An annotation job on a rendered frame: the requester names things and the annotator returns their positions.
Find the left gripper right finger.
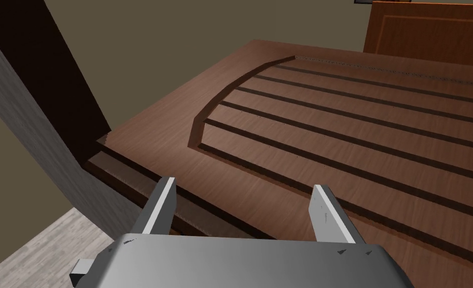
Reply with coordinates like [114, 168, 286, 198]
[308, 184, 367, 245]

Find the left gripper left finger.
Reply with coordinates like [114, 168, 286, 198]
[130, 176, 177, 236]

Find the orange-brown panelled door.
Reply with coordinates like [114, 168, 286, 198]
[363, 0, 473, 68]

